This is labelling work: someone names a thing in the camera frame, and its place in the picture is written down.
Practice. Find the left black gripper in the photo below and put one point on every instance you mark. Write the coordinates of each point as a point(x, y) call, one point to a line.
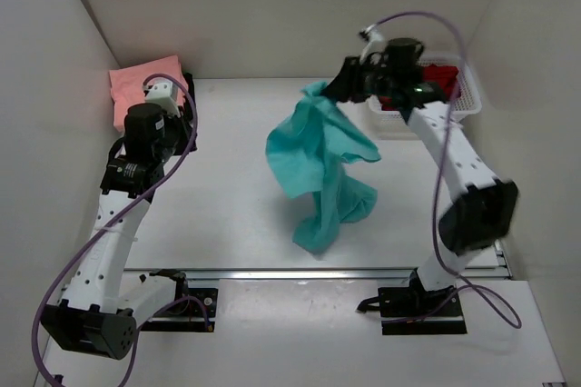
point(183, 144)

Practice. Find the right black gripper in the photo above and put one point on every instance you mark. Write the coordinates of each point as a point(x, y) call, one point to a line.
point(346, 87)

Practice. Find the teal t shirt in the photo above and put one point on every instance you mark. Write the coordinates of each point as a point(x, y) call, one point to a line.
point(307, 154)

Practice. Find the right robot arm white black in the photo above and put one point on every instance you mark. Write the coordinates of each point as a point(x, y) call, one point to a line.
point(482, 205)

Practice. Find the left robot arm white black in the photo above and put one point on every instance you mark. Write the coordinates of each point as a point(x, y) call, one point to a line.
point(92, 317)

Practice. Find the black folded t shirt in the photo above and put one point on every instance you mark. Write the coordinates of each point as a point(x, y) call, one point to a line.
point(191, 90)

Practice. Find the pink folded t shirt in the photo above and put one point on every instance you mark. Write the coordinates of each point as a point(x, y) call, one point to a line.
point(127, 84)

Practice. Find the red t shirt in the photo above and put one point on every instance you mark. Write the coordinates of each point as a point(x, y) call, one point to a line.
point(445, 76)

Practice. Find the white plastic basket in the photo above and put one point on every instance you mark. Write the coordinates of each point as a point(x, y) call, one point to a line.
point(467, 103)

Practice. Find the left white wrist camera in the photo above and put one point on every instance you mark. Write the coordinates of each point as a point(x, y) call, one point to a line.
point(164, 94)

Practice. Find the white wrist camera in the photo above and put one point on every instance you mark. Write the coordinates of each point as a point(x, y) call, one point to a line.
point(164, 94)
point(371, 36)

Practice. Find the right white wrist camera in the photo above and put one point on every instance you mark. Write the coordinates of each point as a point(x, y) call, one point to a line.
point(371, 36)

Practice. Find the aluminium rail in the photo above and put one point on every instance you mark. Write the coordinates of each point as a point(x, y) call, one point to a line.
point(321, 274)

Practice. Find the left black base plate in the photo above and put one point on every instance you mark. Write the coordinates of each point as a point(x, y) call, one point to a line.
point(187, 316)

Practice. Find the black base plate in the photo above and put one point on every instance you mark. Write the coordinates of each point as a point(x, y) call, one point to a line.
point(410, 310)
point(187, 316)

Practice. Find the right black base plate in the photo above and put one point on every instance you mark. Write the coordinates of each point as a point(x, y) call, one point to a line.
point(410, 310)

